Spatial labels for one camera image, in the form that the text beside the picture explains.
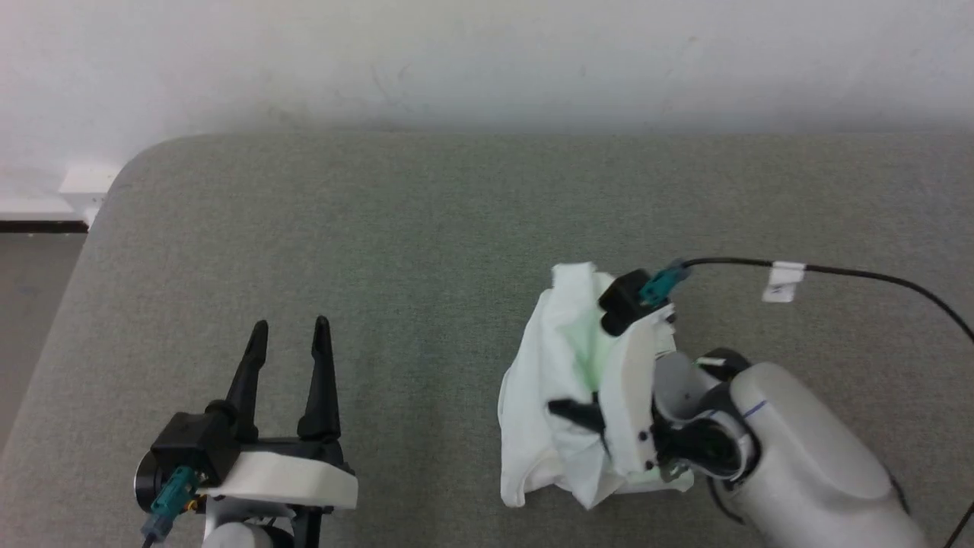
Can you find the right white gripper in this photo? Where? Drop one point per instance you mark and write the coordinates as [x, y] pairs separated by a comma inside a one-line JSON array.
[[631, 396]]

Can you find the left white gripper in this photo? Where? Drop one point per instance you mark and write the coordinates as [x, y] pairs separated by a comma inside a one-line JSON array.
[[289, 476]]

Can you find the white garment with grey stitching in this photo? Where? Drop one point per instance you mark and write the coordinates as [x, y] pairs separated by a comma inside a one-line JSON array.
[[555, 365]]

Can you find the left white grey robot arm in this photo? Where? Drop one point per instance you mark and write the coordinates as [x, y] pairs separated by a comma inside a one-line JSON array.
[[243, 525]]

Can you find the right white grey robot arm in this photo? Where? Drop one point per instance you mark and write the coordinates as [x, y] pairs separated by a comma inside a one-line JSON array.
[[806, 457]]

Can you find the grey-green fabric sofa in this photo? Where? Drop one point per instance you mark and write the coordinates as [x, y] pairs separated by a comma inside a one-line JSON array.
[[418, 266]]

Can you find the black floor strip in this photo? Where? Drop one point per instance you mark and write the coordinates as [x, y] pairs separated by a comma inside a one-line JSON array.
[[42, 226]]

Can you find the left black wrist camera box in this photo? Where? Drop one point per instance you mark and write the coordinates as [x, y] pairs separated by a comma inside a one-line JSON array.
[[194, 445]]

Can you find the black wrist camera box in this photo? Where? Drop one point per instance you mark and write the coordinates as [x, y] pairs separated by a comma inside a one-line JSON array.
[[194, 445], [624, 301]]

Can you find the right black wrist camera box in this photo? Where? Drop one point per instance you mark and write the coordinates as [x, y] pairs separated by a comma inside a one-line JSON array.
[[624, 301]]

